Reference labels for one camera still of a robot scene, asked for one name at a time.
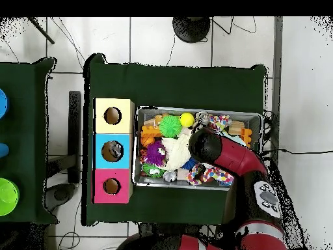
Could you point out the small orange plastic toy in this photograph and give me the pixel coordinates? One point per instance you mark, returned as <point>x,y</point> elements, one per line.
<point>245,136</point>

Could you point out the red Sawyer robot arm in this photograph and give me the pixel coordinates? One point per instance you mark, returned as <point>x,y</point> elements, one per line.
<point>239,159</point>

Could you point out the shallow clear mesh bin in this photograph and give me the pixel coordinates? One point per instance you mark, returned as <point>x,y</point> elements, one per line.
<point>143,182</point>

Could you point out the wooden box with three holes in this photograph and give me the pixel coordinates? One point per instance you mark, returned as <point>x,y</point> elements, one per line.
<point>101,107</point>

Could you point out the green spiky rubber ball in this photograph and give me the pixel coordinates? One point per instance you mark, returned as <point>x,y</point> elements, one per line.
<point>170,125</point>

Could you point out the orange toy building block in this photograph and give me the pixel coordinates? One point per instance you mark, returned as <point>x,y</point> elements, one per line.
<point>151,136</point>

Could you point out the cream white cloth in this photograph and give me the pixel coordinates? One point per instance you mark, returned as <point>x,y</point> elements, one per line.
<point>177,151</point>

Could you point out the purple spiky ball with eyes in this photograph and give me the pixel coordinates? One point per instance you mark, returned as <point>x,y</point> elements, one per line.
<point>155,154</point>

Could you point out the yellow ball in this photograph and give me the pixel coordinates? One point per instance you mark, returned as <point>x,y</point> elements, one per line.
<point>187,120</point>

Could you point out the green toy with white eyes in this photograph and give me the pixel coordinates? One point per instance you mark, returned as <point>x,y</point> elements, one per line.
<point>152,170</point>

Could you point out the blue spiky rubber ball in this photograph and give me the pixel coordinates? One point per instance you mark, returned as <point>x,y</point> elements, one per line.
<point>190,164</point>

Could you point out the small colourful dotted cloth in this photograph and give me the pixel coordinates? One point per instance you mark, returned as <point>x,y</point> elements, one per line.
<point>219,122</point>

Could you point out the dark green table cloth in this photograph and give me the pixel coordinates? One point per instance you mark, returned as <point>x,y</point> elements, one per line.
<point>156,83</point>

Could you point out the large colourful dotted cloth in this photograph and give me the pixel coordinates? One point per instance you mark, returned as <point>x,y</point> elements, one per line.
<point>213,175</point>

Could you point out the black panel stand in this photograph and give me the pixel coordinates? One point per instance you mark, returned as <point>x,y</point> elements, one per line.
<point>75,135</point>

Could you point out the black round stand base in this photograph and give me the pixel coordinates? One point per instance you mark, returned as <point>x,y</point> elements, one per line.
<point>191,28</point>

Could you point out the grey round stand foot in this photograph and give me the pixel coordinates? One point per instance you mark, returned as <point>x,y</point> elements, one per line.
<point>61,195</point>

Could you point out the green cloth side table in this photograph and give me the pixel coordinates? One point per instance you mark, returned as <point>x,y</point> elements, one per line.
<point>26,182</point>

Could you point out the black pole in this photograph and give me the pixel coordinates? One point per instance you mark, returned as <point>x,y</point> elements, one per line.
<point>41,31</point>

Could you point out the small blue round object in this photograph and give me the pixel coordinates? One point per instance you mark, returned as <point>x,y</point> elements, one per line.
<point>2,150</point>

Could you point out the green round bowl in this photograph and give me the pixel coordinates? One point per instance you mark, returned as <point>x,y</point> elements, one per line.
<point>7,197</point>

